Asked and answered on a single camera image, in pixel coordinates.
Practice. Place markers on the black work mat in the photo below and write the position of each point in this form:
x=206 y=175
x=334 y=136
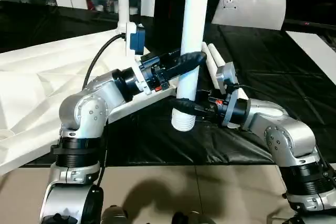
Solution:
x=283 y=98

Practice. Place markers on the flat white board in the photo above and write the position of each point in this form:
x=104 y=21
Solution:
x=315 y=56

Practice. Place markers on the white plastic table top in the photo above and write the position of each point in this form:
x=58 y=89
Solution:
x=42 y=77

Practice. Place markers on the small white jar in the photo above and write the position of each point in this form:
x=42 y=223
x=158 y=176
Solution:
x=133 y=10

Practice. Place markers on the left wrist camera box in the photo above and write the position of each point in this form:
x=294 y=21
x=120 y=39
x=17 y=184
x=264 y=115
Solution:
x=136 y=40

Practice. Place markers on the white plastic bag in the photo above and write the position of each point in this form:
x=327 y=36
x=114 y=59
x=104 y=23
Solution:
x=252 y=8

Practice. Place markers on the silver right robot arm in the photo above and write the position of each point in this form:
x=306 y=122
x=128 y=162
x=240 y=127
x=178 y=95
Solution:
x=278 y=129

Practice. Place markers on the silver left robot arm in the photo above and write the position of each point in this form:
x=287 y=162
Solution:
x=86 y=114

